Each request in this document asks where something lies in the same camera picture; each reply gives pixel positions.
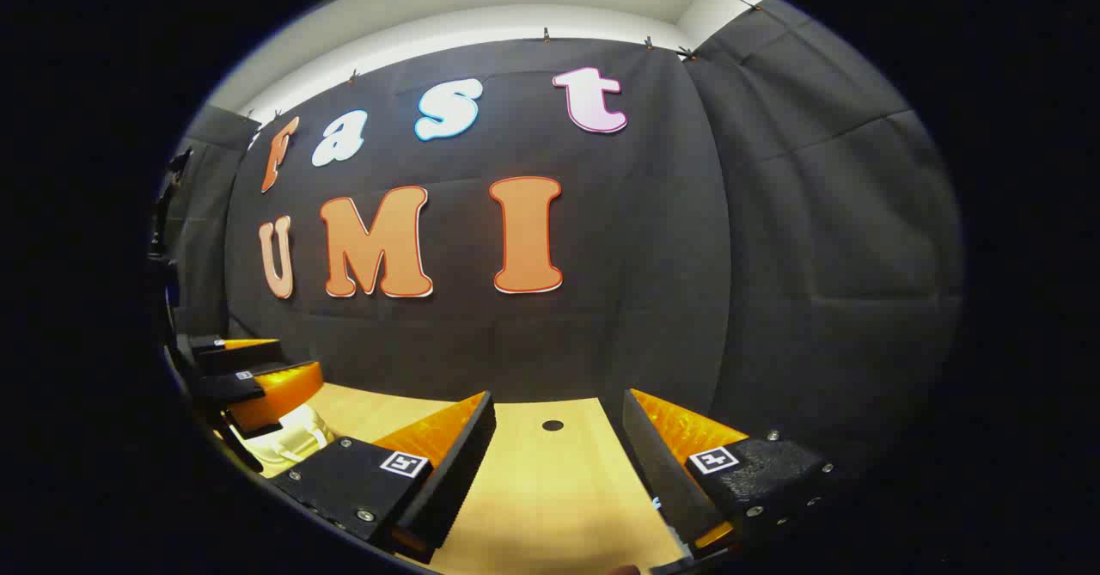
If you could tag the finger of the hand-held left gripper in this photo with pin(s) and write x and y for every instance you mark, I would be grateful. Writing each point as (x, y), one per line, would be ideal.
(284, 390)
(236, 358)

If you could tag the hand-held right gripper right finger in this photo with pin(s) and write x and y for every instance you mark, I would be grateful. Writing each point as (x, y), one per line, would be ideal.
(657, 463)

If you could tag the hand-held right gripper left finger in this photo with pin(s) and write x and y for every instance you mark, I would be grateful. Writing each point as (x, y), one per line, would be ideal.
(455, 480)

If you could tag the pale yellow suitcase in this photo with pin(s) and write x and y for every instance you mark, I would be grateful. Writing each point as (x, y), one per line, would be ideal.
(288, 450)

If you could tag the black backdrop cloth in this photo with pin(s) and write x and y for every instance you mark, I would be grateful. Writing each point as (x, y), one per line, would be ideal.
(644, 257)

